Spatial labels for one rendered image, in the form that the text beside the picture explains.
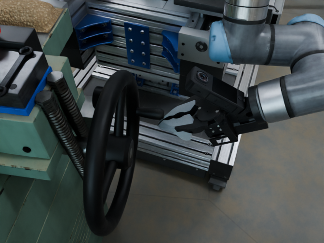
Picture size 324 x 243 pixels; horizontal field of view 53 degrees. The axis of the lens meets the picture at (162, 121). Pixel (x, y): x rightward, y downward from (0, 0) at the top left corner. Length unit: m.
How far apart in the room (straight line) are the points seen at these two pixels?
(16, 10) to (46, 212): 0.44
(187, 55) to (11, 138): 0.58
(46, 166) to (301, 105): 0.42
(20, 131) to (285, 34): 0.46
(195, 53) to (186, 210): 0.73
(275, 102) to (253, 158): 1.04
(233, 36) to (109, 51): 0.71
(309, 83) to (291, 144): 1.15
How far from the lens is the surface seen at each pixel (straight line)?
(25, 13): 0.74
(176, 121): 0.64
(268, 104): 0.57
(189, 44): 0.91
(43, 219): 0.79
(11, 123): 0.48
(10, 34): 0.53
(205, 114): 0.61
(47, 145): 0.50
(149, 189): 1.46
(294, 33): 0.63
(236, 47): 0.60
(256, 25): 0.60
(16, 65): 0.48
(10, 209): 0.65
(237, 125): 0.63
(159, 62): 1.16
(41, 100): 0.47
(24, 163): 0.54
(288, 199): 1.54
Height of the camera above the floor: 1.29
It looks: 50 degrees down
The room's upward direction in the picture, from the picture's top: straight up
